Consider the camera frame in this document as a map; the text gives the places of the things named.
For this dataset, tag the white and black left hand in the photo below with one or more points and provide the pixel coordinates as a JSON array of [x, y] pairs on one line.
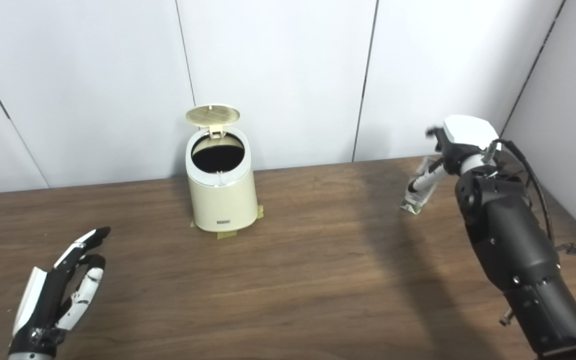
[[43, 305]]

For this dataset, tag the white and black right hand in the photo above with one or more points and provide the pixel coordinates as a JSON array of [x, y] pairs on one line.
[[470, 132]]

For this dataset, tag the white and green milk carton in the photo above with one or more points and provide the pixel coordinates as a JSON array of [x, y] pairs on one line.
[[417, 202]]

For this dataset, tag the cream-colored bin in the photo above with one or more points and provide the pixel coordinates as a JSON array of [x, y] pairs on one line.
[[223, 205]]

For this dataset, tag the round cream bin lid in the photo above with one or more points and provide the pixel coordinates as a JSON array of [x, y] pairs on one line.
[[213, 114]]

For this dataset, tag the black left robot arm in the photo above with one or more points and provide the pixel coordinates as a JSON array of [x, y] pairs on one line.
[[25, 357]]

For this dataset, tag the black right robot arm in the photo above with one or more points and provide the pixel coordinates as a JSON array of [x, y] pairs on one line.
[[513, 235]]

